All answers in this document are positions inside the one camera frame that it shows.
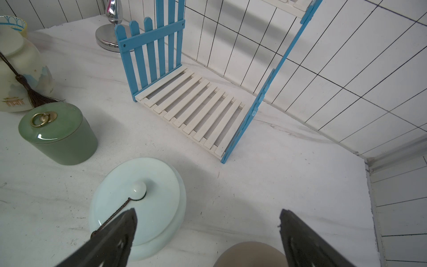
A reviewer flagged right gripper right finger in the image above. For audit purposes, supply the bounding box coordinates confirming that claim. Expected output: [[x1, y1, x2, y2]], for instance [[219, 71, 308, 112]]
[[280, 209, 354, 267]]

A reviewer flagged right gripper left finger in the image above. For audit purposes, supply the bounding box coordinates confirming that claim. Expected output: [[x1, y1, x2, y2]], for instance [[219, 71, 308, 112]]
[[58, 208, 137, 267]]

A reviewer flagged brown ceramic tea canister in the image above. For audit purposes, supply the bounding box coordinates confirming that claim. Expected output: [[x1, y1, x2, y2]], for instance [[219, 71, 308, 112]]
[[214, 241, 289, 267]]

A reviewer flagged light blue tea canister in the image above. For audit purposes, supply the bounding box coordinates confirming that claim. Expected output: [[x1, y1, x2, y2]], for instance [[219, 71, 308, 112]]
[[89, 158, 186, 261]]

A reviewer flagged green ceramic tea canister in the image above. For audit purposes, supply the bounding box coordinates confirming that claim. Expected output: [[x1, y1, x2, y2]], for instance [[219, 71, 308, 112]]
[[18, 102, 98, 165]]

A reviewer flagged cream ceramic tea canister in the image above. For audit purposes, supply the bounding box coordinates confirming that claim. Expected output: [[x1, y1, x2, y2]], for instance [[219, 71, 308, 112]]
[[1, 25, 54, 112]]

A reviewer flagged blue white wooden shelf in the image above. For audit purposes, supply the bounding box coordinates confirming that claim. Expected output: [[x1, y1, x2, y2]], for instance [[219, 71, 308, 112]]
[[113, 1, 324, 163]]

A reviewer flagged chrome glass holder stand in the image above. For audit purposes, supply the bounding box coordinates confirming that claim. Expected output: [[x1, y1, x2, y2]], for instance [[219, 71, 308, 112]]
[[95, 0, 131, 53]]

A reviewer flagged yellow blue patterned bowl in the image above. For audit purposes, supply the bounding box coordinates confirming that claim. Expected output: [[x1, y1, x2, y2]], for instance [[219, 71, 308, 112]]
[[0, 14, 28, 38]]

